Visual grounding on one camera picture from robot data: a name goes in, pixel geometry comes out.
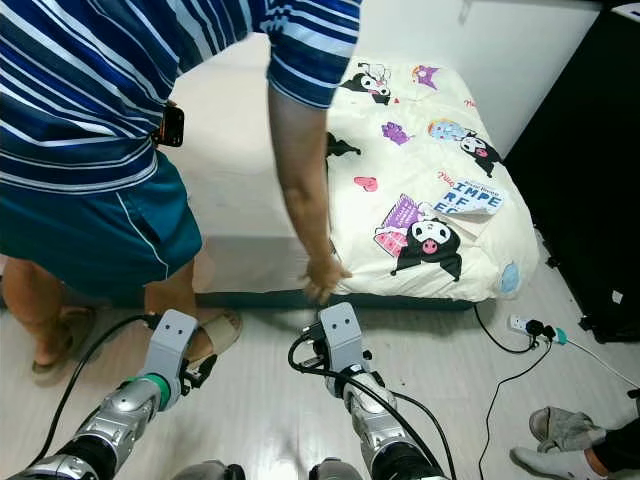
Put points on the white booklet with blue letters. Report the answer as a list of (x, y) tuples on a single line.
[(475, 197)]

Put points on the person's right forearm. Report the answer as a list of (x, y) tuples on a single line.
[(305, 200)]

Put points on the person's right hand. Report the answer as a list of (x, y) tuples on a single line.
[(326, 278)]

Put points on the grey robot left leg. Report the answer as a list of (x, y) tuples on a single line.
[(208, 471)]

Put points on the grey robot leg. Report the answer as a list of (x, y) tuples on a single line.
[(208, 471), (335, 470)]

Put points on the grey robot right leg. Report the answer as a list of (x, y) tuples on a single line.
[(335, 470)]

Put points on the white bed mattress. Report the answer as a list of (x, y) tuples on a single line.
[(240, 200)]

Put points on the cream cartoon print quilt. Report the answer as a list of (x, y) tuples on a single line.
[(415, 165)]

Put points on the small black device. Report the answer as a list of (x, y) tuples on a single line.
[(172, 126)]

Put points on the person's leg in white sock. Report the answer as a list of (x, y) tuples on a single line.
[(545, 463)]

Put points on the crumpled grey sock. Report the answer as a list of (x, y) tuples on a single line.
[(565, 428)]

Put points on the person in striped polo shirt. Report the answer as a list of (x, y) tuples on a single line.
[(100, 80)]

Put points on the black wardrobe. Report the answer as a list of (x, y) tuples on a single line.
[(590, 200)]

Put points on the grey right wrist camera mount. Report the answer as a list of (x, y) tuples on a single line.
[(343, 335)]

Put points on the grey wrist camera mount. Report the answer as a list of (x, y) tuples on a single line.
[(343, 335), (168, 345)]

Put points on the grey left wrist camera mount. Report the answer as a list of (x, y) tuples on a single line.
[(168, 345)]

